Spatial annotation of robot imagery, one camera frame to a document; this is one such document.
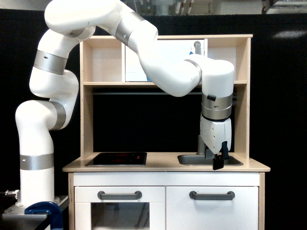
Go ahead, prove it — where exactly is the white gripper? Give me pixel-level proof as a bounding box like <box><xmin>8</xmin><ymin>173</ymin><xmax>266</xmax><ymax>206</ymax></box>
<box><xmin>200</xmin><ymin>116</ymin><xmax>232</xmax><ymax>171</ymax></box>

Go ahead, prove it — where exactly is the grey cabinet door handle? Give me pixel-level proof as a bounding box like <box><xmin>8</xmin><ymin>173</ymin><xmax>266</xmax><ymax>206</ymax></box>
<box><xmin>189</xmin><ymin>191</ymin><xmax>235</xmax><ymax>201</ymax></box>

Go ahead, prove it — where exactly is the white cabinet door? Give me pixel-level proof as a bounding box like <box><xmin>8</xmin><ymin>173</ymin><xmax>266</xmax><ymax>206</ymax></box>
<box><xmin>165</xmin><ymin>186</ymin><xmax>258</xmax><ymax>230</ymax></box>

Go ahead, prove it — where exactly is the white microwave door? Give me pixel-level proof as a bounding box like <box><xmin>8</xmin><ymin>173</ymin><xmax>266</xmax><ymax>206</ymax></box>
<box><xmin>125</xmin><ymin>39</ymin><xmax>208</xmax><ymax>82</ymax></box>

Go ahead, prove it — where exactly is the white oven door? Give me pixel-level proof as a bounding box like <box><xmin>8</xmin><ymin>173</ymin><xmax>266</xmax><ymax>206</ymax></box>
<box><xmin>74</xmin><ymin>186</ymin><xmax>166</xmax><ymax>230</ymax></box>

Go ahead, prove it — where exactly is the grey toy faucet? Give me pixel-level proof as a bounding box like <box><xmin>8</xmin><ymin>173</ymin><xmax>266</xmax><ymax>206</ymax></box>
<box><xmin>197</xmin><ymin>135</ymin><xmax>214</xmax><ymax>159</ymax></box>

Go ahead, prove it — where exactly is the grey toy sink basin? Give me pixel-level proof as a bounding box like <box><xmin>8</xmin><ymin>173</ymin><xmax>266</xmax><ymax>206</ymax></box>
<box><xmin>177</xmin><ymin>155</ymin><xmax>243</xmax><ymax>166</ymax></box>

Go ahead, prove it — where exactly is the black toy stovetop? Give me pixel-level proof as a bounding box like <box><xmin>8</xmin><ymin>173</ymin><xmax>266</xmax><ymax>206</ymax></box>
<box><xmin>86</xmin><ymin>152</ymin><xmax>147</xmax><ymax>167</ymax></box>

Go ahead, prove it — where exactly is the blue metal clamp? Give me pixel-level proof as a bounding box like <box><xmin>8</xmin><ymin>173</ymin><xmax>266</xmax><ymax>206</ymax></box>
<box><xmin>24</xmin><ymin>201</ymin><xmax>64</xmax><ymax>230</ymax></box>

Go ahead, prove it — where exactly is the grey oven door handle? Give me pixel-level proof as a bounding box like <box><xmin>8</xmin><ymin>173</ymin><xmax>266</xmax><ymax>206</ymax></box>
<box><xmin>97</xmin><ymin>191</ymin><xmax>142</xmax><ymax>200</ymax></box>

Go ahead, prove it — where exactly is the grey microwave door handle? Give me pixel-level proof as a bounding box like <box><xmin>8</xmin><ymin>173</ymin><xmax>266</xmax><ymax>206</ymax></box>
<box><xmin>194</xmin><ymin>41</ymin><xmax>201</xmax><ymax>55</ymax></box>

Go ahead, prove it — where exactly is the wooden toy kitchen frame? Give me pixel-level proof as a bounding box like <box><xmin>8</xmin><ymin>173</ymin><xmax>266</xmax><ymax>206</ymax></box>
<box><xmin>63</xmin><ymin>34</ymin><xmax>270</xmax><ymax>230</ymax></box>

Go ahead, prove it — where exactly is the silver cable connector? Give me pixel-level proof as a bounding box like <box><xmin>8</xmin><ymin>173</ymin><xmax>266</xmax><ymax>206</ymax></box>
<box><xmin>4</xmin><ymin>190</ymin><xmax>20</xmax><ymax>199</ymax></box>

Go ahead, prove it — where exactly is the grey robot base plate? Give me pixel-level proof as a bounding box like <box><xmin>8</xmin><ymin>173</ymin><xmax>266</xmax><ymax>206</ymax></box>
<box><xmin>2</xmin><ymin>195</ymin><xmax>70</xmax><ymax>219</ymax></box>

